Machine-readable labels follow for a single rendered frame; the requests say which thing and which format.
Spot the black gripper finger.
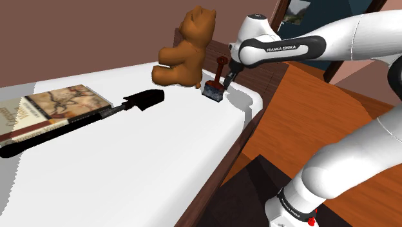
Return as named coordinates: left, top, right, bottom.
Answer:
left=222, top=72, right=240, bottom=92

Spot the brown teddy bear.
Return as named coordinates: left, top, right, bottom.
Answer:
left=151, top=5, right=218, bottom=90

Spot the dark robot stand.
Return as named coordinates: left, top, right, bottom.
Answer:
left=195, top=153, right=353, bottom=227

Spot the black shovel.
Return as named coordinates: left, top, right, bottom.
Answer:
left=0, top=88, right=166, bottom=159

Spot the beige book with map cover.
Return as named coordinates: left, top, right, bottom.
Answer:
left=0, top=84, right=114, bottom=149

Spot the red-handled paintbrush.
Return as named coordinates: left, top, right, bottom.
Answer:
left=201, top=56, right=229, bottom=103

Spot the landscape wall picture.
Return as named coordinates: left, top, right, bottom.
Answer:
left=282, top=0, right=312, bottom=26

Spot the white bed with brown frame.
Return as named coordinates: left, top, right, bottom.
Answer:
left=0, top=27, right=291, bottom=227

